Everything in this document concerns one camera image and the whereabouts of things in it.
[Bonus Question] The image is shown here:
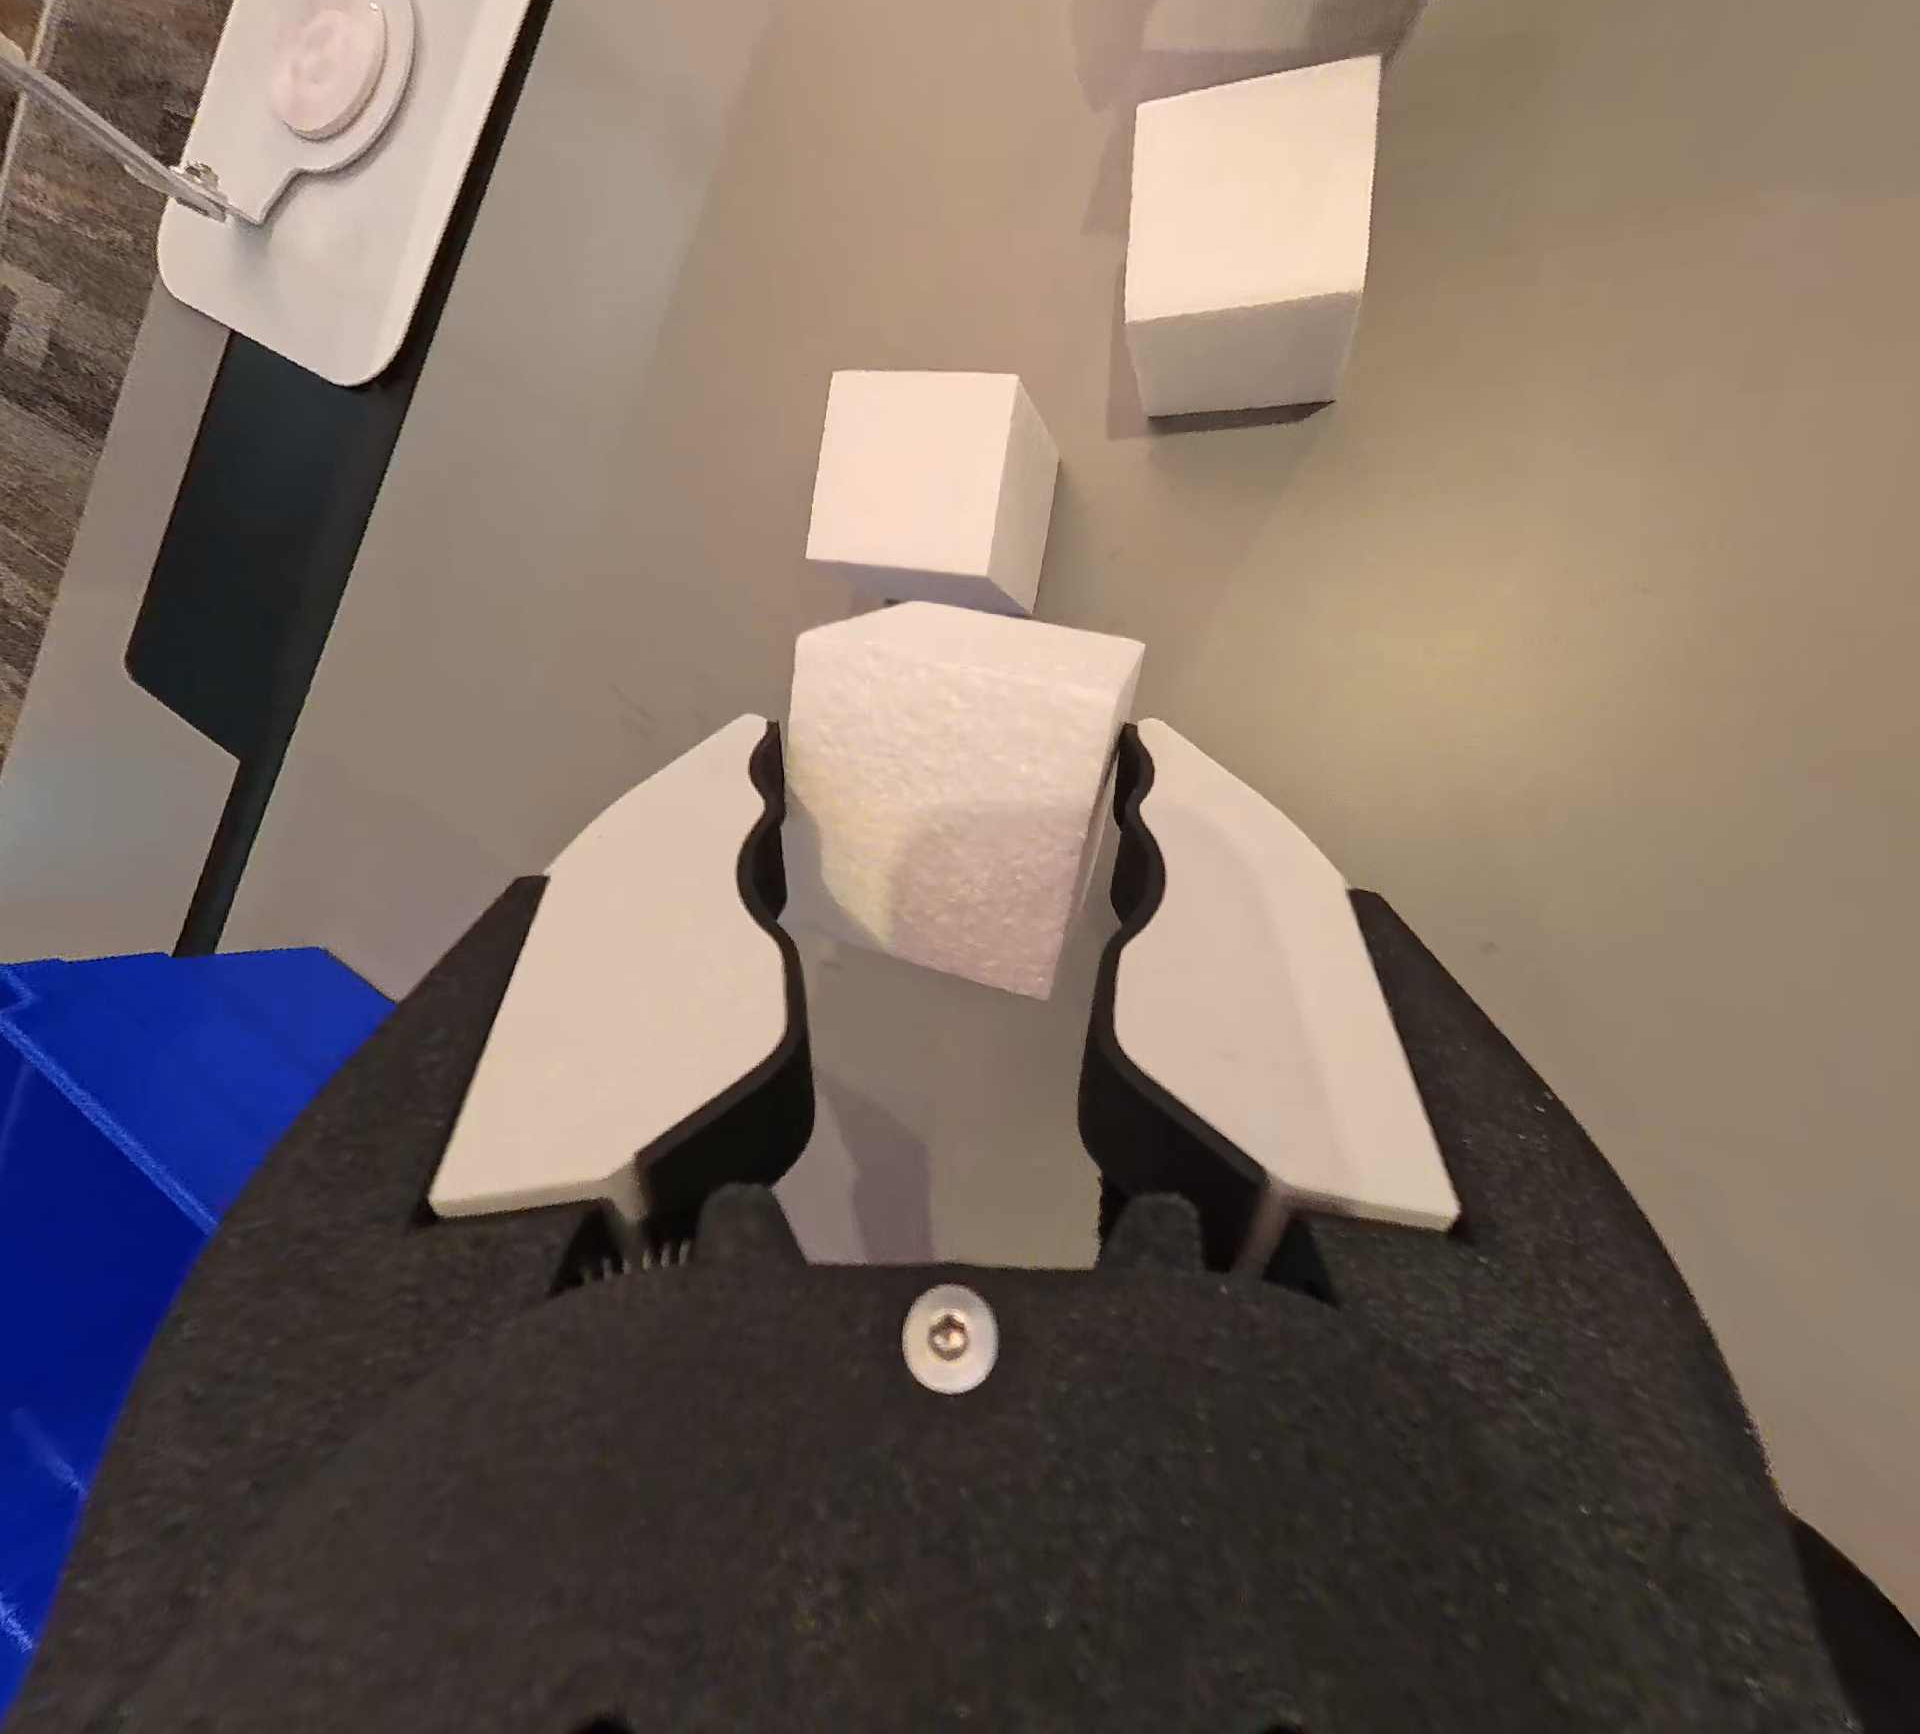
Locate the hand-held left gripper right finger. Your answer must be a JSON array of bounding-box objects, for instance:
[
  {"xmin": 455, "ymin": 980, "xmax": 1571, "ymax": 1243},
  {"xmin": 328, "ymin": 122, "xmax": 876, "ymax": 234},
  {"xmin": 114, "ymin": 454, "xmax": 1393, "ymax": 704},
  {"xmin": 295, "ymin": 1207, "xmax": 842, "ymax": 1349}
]
[{"xmin": 1082, "ymin": 718, "xmax": 1463, "ymax": 1271}]

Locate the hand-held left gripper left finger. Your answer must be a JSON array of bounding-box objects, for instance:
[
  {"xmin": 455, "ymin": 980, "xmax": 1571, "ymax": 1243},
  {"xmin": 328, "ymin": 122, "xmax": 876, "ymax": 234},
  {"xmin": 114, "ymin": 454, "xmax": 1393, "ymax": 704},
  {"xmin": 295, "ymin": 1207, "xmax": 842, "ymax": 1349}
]
[{"xmin": 427, "ymin": 715, "xmax": 818, "ymax": 1264}]

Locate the blue plastic bin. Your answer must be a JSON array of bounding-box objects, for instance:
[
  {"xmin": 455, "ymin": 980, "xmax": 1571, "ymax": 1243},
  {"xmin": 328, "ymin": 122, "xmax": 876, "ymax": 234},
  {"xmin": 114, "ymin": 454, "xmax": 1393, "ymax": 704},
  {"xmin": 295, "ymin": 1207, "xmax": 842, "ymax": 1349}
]
[{"xmin": 0, "ymin": 948, "xmax": 396, "ymax": 1658}]

